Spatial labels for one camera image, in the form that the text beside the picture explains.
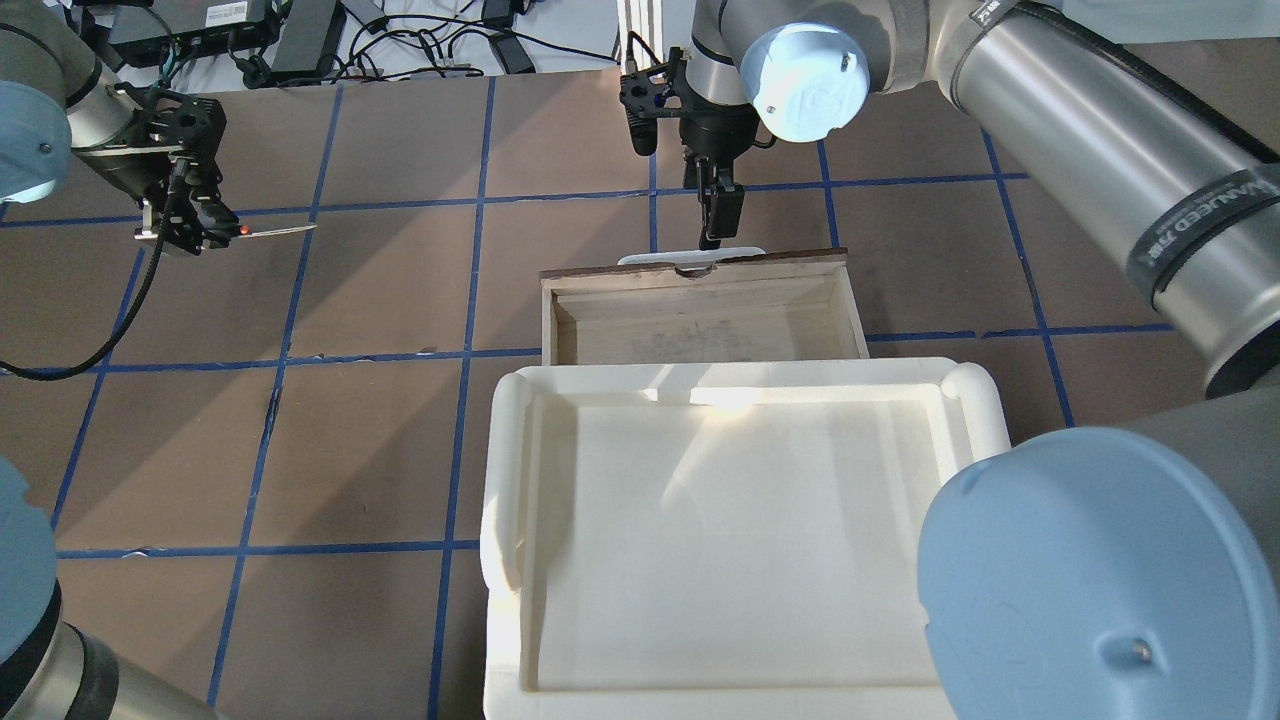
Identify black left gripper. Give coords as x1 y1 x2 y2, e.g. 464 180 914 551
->
90 140 241 258

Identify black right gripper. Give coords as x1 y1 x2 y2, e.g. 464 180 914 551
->
680 102 760 251

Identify orange grey handled scissors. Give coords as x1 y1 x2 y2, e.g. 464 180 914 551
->
205 223 317 246

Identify white drawer handle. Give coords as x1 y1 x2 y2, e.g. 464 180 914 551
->
617 246 765 268

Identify brown wooden drawer cabinet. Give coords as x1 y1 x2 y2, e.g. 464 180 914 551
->
540 249 870 366

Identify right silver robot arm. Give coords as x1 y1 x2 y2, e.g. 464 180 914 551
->
687 1 1277 719

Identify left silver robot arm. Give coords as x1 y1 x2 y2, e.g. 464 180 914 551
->
1 1 248 719

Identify black power adapter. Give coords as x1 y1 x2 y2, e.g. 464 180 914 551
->
268 1 346 85

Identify white plastic tray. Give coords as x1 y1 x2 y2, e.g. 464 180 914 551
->
479 357 1010 719

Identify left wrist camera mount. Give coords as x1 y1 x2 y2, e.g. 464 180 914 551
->
106 83 227 168

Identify white aluminium frame post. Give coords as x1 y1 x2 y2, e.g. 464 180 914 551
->
614 0 666 65

